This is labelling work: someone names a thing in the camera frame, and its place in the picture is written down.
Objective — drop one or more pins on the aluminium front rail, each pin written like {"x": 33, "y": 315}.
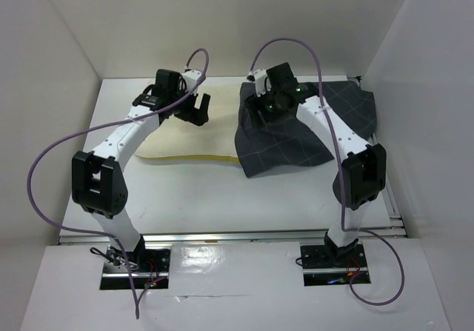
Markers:
{"x": 397, "y": 231}

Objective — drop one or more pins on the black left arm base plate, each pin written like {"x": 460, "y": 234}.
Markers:
{"x": 144, "y": 261}

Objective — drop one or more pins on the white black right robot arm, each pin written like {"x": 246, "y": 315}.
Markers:
{"x": 361, "y": 172}

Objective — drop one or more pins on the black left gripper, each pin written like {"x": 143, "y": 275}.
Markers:
{"x": 192, "y": 115}

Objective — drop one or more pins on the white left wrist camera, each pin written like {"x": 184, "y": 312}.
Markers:
{"x": 192, "y": 78}

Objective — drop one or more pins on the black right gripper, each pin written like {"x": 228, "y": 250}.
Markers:
{"x": 258, "y": 103}

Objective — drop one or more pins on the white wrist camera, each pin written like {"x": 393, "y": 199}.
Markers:
{"x": 259, "y": 78}
{"x": 192, "y": 78}

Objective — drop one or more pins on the cream memory foam pillow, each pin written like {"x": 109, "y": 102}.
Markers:
{"x": 213, "y": 141}

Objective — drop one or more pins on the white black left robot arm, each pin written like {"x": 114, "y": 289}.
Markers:
{"x": 98, "y": 184}

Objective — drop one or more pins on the dark grey checked pillowcase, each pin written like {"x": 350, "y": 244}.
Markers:
{"x": 288, "y": 142}

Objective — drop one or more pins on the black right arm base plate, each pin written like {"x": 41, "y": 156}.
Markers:
{"x": 320, "y": 257}

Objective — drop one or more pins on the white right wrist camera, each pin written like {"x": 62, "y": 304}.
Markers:
{"x": 259, "y": 78}

